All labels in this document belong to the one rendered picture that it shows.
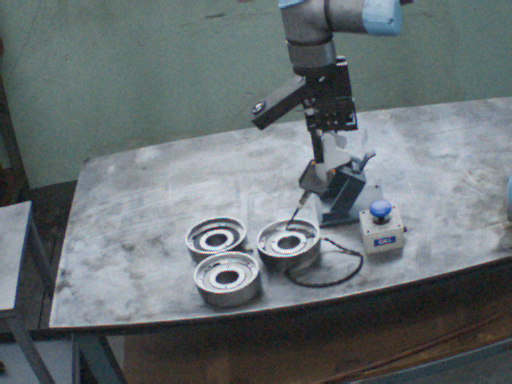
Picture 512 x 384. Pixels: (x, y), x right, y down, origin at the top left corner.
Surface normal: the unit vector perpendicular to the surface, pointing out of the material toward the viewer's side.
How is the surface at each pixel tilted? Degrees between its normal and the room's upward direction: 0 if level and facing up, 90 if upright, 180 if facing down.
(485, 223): 0
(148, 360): 0
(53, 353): 0
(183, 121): 90
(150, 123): 90
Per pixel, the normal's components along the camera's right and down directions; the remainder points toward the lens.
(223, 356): -0.16, -0.83
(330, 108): 0.03, 0.54
